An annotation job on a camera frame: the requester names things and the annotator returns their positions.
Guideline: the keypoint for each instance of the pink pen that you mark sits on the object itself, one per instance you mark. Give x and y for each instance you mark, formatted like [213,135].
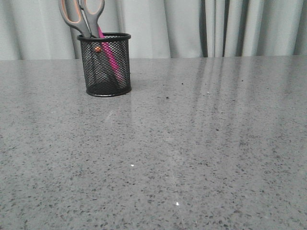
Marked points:
[113,63]

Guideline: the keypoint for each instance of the grey orange scissors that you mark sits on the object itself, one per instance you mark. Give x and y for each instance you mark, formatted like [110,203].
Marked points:
[76,15]

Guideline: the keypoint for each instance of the black mesh pen holder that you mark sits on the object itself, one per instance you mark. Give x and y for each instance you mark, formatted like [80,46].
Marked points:
[108,86]

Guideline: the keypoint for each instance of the grey curtain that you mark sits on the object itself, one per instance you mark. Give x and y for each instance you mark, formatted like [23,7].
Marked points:
[34,29]

